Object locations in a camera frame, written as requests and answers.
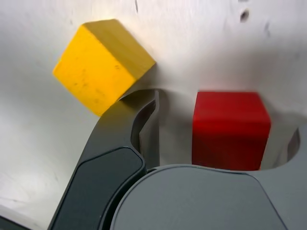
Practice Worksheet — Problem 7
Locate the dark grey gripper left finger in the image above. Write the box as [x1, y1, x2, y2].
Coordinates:
[49, 88, 161, 230]

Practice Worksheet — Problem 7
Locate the red cube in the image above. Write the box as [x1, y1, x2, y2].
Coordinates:
[191, 91, 272, 172]

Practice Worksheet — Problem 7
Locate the yellow cube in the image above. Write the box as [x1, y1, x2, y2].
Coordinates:
[52, 19, 157, 117]

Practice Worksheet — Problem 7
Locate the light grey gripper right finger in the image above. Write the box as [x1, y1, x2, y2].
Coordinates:
[105, 119, 307, 230]

